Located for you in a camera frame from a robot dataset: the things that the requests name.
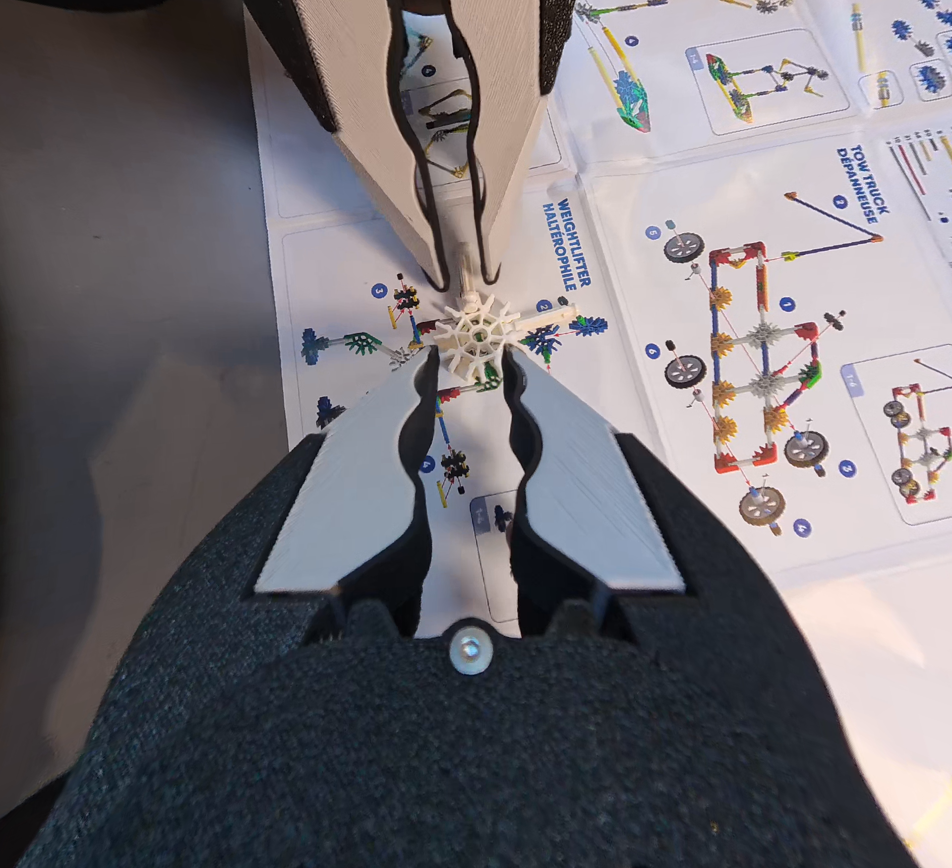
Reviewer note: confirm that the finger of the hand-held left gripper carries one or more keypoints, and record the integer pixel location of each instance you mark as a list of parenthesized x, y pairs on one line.
[(506, 27), (342, 27)]

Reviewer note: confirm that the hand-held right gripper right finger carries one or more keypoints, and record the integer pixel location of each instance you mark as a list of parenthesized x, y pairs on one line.
[(602, 511)]

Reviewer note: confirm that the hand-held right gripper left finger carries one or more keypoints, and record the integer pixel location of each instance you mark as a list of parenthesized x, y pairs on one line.
[(335, 511)]

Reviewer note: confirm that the white snowflake connector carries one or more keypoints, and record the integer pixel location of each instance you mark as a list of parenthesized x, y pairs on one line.
[(461, 340)]

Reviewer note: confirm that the white instruction sheet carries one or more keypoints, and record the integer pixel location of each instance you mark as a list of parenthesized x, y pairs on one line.
[(706, 176)]

